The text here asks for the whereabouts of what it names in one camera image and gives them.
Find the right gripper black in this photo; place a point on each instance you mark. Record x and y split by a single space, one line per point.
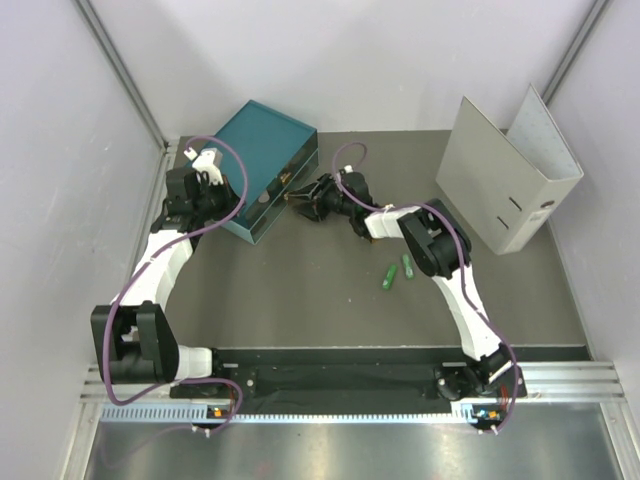
315 210

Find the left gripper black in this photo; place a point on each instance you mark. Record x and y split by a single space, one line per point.
229 196

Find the teal drawer organizer box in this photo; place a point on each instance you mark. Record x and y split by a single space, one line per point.
270 152

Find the green mascara tube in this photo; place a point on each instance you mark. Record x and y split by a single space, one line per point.
407 266
389 276

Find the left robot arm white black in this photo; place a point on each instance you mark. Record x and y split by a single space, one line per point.
133 339

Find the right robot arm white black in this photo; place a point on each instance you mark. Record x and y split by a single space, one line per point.
441 250

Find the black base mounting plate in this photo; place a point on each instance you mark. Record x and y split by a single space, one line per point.
433 372

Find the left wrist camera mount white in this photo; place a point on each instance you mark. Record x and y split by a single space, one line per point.
206 161

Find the grey ring binder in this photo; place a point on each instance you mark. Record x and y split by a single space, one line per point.
507 184

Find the aluminium rail frame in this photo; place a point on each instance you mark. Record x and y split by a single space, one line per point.
580 382

